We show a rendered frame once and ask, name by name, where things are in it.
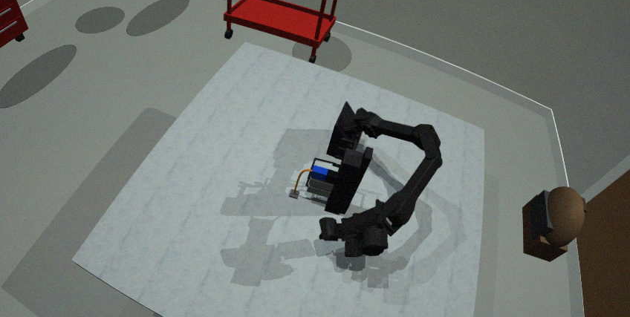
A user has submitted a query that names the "black post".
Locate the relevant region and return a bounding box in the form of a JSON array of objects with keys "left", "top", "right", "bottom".
[{"left": 325, "top": 146, "right": 374, "bottom": 215}]

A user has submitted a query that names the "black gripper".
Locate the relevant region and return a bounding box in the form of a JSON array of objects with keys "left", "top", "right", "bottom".
[{"left": 319, "top": 212, "right": 363, "bottom": 241}]

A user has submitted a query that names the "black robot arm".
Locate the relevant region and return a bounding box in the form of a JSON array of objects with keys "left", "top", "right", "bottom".
[{"left": 341, "top": 107, "right": 442, "bottom": 258}]

